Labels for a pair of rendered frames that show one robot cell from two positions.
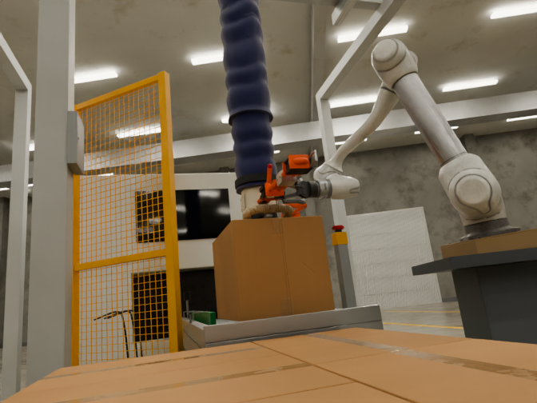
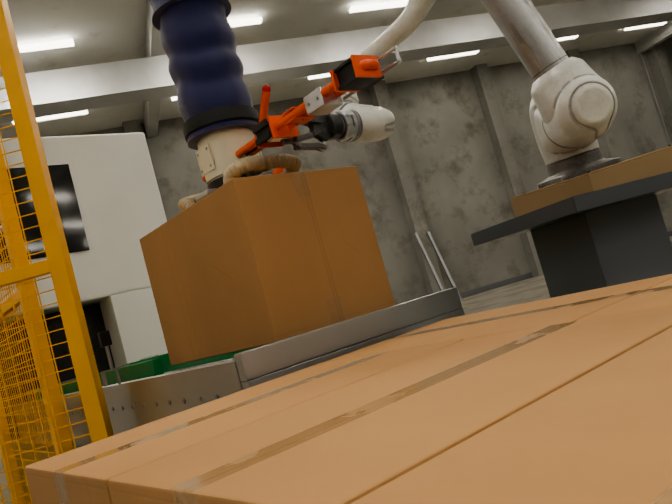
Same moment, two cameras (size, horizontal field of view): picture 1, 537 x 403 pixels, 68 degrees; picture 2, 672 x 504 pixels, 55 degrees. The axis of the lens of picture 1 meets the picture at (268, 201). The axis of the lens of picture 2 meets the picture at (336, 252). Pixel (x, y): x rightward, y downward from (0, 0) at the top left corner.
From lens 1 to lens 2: 0.59 m
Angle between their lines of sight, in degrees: 25
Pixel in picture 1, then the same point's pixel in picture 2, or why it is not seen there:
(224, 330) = (270, 355)
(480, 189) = (603, 102)
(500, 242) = (615, 174)
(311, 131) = (153, 73)
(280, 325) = (344, 333)
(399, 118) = (293, 53)
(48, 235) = not seen: outside the picture
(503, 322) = (620, 278)
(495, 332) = not seen: hidden behind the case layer
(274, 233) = (298, 196)
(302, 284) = (349, 272)
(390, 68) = not seen: outside the picture
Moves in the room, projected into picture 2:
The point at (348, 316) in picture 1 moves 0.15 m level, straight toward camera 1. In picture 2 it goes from (424, 308) to (446, 304)
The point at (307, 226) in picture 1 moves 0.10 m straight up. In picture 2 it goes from (340, 183) to (330, 148)
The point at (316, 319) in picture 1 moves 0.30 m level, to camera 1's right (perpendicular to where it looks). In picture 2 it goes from (387, 318) to (484, 289)
